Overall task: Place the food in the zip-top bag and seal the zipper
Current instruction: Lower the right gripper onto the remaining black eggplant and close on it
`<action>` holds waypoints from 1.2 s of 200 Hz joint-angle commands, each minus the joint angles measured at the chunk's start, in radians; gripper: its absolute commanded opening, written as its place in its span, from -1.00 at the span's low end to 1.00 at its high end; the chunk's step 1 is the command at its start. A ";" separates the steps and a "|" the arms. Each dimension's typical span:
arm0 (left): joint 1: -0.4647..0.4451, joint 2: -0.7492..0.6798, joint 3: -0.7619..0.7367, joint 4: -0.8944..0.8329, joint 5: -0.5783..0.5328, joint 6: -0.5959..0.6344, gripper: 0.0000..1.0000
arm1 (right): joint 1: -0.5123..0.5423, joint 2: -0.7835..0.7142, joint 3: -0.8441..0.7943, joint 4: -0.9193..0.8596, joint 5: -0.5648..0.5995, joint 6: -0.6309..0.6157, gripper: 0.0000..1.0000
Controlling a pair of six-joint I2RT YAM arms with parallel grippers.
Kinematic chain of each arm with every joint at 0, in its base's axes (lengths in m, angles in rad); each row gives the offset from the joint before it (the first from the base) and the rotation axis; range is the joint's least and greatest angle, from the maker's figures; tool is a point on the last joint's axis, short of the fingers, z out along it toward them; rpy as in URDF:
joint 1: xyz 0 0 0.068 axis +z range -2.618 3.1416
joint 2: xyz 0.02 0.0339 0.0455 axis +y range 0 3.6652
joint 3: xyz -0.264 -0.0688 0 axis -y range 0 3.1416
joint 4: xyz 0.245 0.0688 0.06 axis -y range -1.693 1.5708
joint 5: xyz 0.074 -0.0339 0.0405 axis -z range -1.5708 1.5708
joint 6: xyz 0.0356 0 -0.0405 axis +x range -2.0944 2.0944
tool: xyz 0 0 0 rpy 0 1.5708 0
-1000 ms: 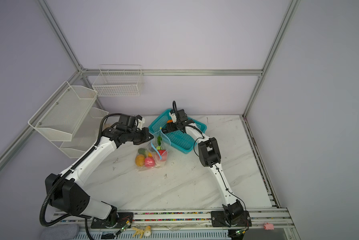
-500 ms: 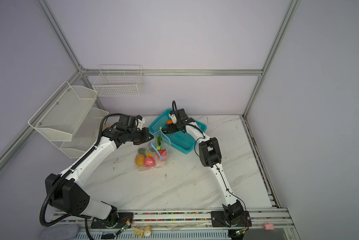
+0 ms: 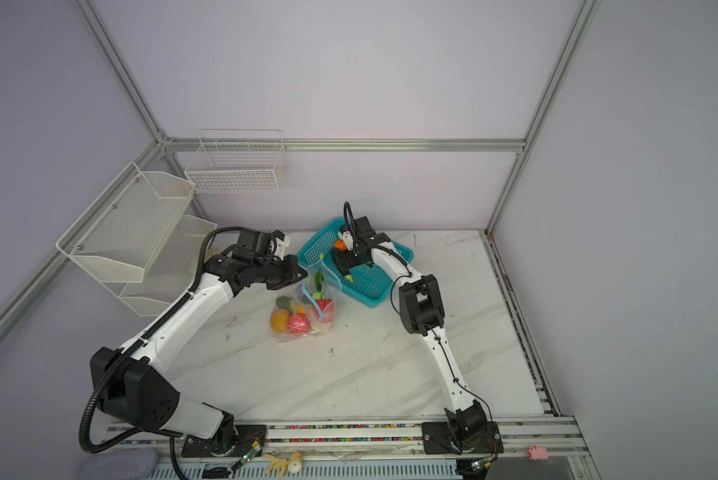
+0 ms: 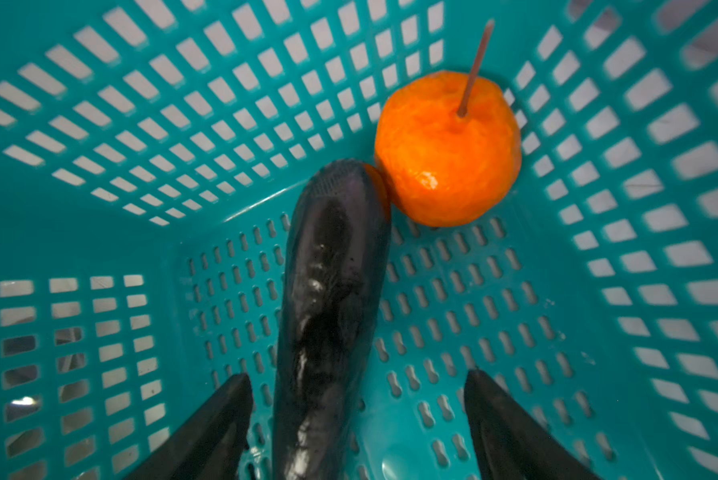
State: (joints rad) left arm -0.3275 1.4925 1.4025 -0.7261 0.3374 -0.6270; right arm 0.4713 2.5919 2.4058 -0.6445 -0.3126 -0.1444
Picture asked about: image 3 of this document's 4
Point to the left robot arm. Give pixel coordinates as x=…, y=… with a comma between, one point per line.
x=131, y=393

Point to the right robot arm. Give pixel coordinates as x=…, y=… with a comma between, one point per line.
x=417, y=300

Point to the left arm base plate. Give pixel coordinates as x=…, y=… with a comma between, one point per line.
x=231, y=442

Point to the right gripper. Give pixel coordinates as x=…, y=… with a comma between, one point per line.
x=352, y=264

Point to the white toy radish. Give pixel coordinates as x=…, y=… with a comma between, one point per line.
x=318, y=290

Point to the white mesh shelf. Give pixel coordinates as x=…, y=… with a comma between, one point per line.
x=172, y=272
x=119, y=237

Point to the white wire basket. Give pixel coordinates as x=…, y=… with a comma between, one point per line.
x=231, y=161

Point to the white mesh lower shelf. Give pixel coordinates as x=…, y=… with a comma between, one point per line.
x=172, y=272

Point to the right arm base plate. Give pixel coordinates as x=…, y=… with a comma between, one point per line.
x=444, y=438

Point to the yellow toy mango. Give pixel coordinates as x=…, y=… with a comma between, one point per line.
x=279, y=321

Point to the clear zip top bag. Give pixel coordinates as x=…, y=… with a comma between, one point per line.
x=303, y=293

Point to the pink toy pig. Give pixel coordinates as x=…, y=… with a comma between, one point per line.
x=537, y=453

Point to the white mesh upper shelf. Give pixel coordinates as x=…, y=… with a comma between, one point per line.
x=119, y=237

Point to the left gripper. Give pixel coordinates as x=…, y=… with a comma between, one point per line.
x=293, y=270

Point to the wooden toy figure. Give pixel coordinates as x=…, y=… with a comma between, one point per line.
x=293, y=464

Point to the pink toy fruit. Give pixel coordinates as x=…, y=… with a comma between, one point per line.
x=299, y=325

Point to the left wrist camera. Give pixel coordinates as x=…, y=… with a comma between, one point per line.
x=280, y=244

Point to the grey cloth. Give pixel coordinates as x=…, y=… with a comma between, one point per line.
x=120, y=465

